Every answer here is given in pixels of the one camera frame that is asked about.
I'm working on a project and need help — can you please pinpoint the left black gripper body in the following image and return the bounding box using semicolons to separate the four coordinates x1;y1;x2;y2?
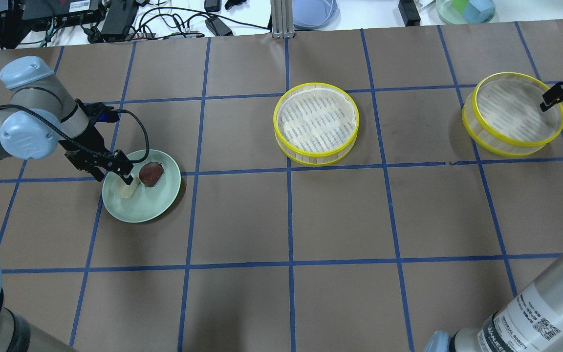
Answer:
64;100;133;176

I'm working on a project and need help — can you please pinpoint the white steamed bun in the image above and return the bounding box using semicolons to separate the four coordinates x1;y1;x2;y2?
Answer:
114;174;141;199

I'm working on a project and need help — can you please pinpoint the yellow bamboo steamer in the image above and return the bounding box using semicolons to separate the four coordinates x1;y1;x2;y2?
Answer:
272;82;361;167
461;72;563;157

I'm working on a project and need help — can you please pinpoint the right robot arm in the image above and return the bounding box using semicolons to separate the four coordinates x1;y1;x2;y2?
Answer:
424;72;563;352

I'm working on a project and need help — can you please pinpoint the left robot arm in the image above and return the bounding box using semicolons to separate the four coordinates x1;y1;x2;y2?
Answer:
0;56;134;352

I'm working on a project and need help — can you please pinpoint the brown steamed bun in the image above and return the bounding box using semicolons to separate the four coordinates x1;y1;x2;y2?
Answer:
138;162;165;188

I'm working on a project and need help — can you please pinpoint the mint green plate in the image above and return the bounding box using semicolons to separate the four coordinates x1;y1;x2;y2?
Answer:
101;149;181;223

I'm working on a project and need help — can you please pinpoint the green bowl with sponges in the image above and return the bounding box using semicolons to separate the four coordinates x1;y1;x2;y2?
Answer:
435;0;496;24

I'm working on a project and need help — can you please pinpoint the black power adapter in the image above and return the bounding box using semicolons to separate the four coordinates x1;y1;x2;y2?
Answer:
100;0;139;41

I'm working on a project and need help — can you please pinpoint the blue plate on desk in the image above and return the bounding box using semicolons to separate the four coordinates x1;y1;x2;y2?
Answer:
291;0;338;30

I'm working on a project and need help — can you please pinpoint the aluminium frame post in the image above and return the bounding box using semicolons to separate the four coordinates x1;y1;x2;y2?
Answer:
270;0;295;39

